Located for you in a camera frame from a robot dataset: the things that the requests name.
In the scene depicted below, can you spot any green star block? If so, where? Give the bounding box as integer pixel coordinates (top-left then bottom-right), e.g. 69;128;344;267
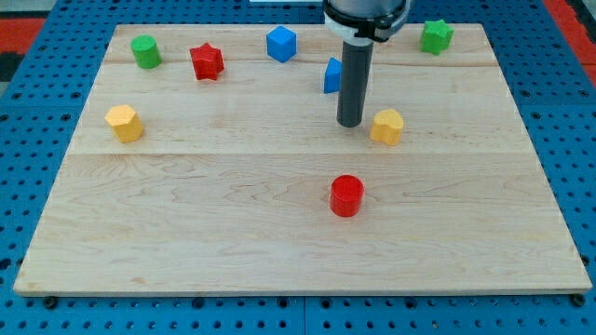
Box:
420;20;454;55

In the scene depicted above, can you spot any yellow heart block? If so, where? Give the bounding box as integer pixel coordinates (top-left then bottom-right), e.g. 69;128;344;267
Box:
369;109;404;146

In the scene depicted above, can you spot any blue triangle block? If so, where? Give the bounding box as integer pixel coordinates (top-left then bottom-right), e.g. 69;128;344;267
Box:
323;58;342;94

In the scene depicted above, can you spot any yellow hexagon block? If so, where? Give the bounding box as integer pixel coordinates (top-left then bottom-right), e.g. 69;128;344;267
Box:
104;104;144;143

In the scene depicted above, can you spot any red cylinder block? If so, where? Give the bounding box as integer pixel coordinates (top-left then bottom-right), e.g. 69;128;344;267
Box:
330;174;365;217

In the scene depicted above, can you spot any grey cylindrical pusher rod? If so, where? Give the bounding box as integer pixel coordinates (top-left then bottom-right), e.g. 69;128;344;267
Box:
336;42;373;127

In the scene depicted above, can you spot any blue cube block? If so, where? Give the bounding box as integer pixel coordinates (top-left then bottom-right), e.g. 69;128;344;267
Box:
266;26;297;62

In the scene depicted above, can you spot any red star block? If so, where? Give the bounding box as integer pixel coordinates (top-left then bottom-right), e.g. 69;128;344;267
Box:
189;43;224;81

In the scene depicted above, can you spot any wooden board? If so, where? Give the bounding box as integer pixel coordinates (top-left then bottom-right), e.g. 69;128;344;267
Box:
14;24;592;297

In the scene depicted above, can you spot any green cylinder block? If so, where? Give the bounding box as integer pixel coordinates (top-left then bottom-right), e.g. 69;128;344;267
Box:
130;34;162;69

